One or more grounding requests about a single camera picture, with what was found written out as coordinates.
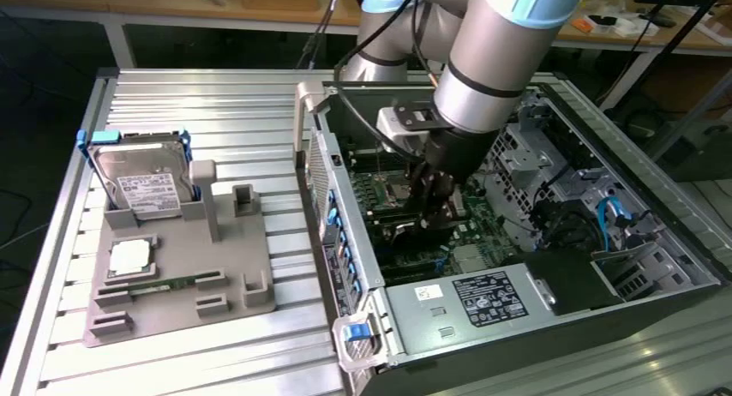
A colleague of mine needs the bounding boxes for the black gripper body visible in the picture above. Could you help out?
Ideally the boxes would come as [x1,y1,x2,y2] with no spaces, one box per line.
[422,128,502,184]

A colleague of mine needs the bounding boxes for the black graphics card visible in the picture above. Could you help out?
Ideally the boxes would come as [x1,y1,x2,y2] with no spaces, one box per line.
[374,215,458,254]

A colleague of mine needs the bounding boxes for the black expansion slot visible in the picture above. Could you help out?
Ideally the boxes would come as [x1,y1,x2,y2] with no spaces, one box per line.
[380,261,445,285]

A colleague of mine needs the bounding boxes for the CPU socket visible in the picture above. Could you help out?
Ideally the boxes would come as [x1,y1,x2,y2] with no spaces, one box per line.
[381,175,414,204]

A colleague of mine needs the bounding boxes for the green motherboard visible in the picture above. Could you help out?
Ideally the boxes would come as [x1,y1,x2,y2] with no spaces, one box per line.
[345,147,516,285]

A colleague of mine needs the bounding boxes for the black RAM stick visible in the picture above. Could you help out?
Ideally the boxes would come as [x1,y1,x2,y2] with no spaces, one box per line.
[368,210,422,231]

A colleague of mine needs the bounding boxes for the silver disk bay cage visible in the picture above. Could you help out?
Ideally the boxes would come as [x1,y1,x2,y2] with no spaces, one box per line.
[485,108,606,243]

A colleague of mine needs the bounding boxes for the silver chipset heatsink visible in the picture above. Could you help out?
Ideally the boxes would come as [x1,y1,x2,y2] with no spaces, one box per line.
[453,245,488,273]

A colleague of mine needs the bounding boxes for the grey power supply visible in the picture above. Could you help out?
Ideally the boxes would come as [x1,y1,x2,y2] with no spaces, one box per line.
[385,262,558,367]

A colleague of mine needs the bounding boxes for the silver perforated disk bay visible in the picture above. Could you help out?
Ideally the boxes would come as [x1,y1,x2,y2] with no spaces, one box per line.
[590,241,696,301]

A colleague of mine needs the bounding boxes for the black open PC case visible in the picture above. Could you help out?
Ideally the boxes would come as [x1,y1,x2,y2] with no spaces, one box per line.
[293,72,732,396]

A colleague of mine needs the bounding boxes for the wooden desk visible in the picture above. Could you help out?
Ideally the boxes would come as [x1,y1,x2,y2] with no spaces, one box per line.
[550,0,732,110]
[0,0,366,69]

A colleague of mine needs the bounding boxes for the white black desk device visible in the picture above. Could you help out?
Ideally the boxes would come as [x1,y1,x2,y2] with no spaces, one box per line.
[588,13,640,38]

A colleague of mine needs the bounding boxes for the dark equipment box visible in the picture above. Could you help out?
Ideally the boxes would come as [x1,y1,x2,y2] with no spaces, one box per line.
[656,121,732,183]

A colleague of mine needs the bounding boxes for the grey parts rack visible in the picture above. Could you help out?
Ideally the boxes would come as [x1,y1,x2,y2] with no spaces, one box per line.
[82,158,277,349]

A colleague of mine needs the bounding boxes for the silver hard disk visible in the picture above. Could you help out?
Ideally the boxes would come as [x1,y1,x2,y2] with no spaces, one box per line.
[93,141,193,220]

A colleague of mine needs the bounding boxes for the green RAM stick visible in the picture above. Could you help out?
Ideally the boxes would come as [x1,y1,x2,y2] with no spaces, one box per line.
[105,274,221,295]

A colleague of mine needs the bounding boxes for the black slanted pole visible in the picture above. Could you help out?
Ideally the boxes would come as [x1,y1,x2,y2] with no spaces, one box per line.
[650,0,722,57]

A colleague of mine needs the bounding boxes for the silver CPU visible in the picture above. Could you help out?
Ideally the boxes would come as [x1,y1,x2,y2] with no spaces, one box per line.
[108,241,156,278]

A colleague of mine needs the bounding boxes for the blue disk carrier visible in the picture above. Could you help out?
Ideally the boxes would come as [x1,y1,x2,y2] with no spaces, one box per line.
[76,129,198,209]

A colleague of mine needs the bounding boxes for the black wire bundle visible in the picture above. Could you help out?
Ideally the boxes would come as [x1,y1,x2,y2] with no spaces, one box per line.
[528,201,601,252]

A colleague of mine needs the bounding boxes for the black camera cable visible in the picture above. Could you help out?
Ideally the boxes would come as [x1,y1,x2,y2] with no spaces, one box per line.
[333,0,436,157]

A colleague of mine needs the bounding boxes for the blue wire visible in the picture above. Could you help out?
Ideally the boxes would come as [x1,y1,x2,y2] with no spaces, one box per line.
[596,196,630,254]

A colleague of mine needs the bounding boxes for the hanging black cable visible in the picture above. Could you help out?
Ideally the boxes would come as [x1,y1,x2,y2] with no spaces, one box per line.
[296,0,344,69]

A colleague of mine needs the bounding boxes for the grey case corner bracket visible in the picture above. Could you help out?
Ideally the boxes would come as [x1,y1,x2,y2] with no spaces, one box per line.
[330,313,390,374]

